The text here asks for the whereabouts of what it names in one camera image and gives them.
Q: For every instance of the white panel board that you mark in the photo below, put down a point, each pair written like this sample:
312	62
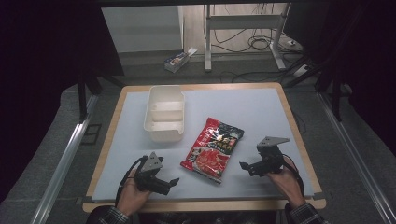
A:
141	29

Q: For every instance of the white metal desk frame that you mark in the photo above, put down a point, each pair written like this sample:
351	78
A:
243	21

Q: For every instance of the light grey table mat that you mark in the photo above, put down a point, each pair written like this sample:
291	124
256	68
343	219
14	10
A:
249	115

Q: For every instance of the white power strip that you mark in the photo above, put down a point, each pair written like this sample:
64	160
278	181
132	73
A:
301	71

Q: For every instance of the person's right hand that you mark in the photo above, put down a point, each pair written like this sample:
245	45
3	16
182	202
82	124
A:
288	185

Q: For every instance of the small printed cardboard box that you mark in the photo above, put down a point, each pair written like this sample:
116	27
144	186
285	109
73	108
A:
179	60

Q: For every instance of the person's left hand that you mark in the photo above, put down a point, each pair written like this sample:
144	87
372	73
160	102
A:
132	197

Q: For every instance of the white plastic storage box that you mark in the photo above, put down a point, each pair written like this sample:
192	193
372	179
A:
164	119

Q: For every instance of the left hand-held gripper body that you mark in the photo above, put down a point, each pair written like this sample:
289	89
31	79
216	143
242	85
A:
148	182

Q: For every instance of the red snack packet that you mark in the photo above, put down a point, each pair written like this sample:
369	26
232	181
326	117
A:
213	151

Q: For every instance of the black metal stand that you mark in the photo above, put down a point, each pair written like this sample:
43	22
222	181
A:
333	77
90	90

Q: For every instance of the aluminium floor rail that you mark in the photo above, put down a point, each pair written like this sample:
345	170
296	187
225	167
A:
358	158
63	161

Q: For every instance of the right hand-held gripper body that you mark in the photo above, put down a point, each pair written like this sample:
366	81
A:
271	158

